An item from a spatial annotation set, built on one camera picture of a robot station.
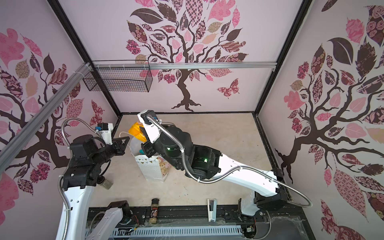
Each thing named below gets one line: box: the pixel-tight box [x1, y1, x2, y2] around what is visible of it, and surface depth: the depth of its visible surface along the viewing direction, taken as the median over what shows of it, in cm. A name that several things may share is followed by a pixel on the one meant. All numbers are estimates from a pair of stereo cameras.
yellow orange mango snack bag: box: [128, 121, 148, 143], surface depth 49 cm
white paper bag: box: [130, 136, 172, 183], surface depth 74 cm
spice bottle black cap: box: [149, 198, 160, 224], surface depth 74 cm
